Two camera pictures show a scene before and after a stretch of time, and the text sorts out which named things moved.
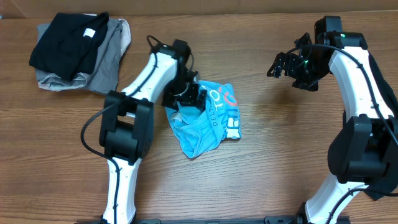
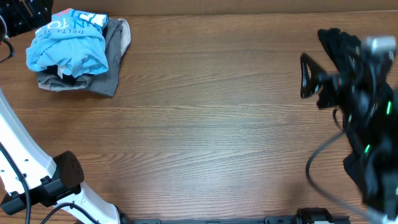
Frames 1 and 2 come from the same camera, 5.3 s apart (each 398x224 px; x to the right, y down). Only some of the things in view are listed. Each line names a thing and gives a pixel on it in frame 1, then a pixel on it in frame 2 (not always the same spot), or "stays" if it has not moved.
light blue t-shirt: [199, 130] → [72, 41]
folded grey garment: [103, 76] stays
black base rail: [277, 219] stays
